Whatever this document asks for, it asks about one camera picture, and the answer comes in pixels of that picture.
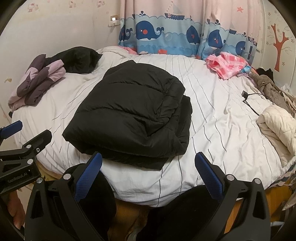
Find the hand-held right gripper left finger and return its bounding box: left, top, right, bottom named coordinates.
left=24, top=152, right=109, bottom=241

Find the purple jacket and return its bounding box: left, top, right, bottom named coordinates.
left=8, top=54, right=66, bottom=110

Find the black charger with cable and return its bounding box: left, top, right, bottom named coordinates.
left=242, top=91, right=266, bottom=115

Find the dark cloth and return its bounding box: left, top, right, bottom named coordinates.
left=256, top=67, right=273, bottom=77

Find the wooden bed frame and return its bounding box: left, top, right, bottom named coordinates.
left=38, top=162, right=293, bottom=232

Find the person's left hand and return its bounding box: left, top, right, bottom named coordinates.
left=6, top=192, right=26, bottom=230

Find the cream puffer jacket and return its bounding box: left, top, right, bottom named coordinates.
left=257, top=105, right=296, bottom=161

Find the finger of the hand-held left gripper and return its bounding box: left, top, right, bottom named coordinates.
left=20, top=129, right=52, bottom=161
left=0, top=120, right=23, bottom=146

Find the pink checked cloth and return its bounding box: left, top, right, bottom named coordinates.
left=205, top=51, right=247, bottom=80

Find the black puffer jacket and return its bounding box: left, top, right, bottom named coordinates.
left=62, top=60, right=193, bottom=171

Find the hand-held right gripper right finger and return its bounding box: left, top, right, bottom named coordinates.
left=194, top=152, right=271, bottom=241

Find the whale print curtain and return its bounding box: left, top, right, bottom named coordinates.
left=118, top=0, right=258, bottom=58

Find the white striped bed quilt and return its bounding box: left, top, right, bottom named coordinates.
left=10, top=46, right=295, bottom=208

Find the white plastic bag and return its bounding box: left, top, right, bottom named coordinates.
left=281, top=84, right=296, bottom=105

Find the brown quilted coat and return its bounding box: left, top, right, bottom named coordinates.
left=251, top=74, right=294, bottom=114

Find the blue patterned cloth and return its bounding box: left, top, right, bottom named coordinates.
left=236, top=65, right=252, bottom=78

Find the red tree wall sticker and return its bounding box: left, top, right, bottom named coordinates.
left=271, top=23, right=289, bottom=71

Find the black garment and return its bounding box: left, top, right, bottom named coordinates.
left=43, top=46, right=103, bottom=74

